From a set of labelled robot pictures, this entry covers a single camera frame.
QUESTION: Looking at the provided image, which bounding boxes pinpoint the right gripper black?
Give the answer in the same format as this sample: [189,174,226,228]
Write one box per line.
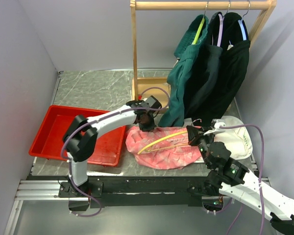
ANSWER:
[186,125,215,168]

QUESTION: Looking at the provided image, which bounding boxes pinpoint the pink patterned shorts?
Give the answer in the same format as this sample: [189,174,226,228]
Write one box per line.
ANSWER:
[125,126,197,170]

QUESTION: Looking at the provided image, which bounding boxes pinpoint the yellow clothes hanger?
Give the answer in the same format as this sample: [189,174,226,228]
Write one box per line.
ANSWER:
[137,130,187,155]

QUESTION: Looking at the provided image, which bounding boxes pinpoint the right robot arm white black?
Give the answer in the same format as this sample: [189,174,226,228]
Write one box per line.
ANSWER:
[186,125,294,235]

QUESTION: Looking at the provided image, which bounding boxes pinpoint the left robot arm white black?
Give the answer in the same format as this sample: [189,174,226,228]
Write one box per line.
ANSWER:
[60,95,162,197]

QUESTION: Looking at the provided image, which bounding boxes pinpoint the teal green shorts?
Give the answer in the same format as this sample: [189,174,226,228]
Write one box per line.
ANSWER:
[158,14,209,127]

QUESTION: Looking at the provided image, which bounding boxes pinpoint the dark grey shorts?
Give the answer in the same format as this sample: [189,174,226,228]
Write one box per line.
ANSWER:
[183,12,223,118]

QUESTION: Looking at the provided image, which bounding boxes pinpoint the black shorts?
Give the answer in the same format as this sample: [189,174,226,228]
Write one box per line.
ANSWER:
[192,12,250,126]

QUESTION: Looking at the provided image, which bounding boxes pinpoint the lime green hanger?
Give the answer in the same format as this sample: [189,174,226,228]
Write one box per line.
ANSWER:
[192,16,205,45]

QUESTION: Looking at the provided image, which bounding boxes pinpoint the light blue hanger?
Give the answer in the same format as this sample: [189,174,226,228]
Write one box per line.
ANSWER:
[238,20,247,41]

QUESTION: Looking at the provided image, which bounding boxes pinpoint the lilac hanger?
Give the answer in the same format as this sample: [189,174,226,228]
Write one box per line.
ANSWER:
[217,13,223,47]

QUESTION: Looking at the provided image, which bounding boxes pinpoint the white cloth basket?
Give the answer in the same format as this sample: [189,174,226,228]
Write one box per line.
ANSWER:
[196,116,253,164]

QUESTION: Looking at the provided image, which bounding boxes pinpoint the red plastic tray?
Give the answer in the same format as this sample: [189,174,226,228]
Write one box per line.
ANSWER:
[28,105,126,167]

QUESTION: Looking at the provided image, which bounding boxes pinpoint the wooden clothes rack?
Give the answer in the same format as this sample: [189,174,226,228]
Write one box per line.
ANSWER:
[130,0,276,114]

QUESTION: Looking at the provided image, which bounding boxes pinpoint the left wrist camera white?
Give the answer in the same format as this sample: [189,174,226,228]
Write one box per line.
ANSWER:
[140,95,162,110]

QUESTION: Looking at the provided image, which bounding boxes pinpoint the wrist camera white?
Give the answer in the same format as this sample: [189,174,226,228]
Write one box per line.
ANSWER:
[140,95,162,110]
[204,118,226,135]

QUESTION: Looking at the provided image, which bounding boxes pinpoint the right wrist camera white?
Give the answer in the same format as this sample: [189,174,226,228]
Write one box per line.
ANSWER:
[204,118,226,135]

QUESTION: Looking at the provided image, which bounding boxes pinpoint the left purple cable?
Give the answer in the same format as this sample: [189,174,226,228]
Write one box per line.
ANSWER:
[60,87,171,191]

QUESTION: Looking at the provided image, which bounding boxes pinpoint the purple cable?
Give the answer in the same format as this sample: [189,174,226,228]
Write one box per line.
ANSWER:
[60,87,171,191]
[220,123,265,235]

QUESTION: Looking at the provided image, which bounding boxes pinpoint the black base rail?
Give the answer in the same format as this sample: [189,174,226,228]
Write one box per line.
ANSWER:
[58,176,221,211]

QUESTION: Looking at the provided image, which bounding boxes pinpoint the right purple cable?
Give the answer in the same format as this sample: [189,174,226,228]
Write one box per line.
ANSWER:
[220,123,265,235]

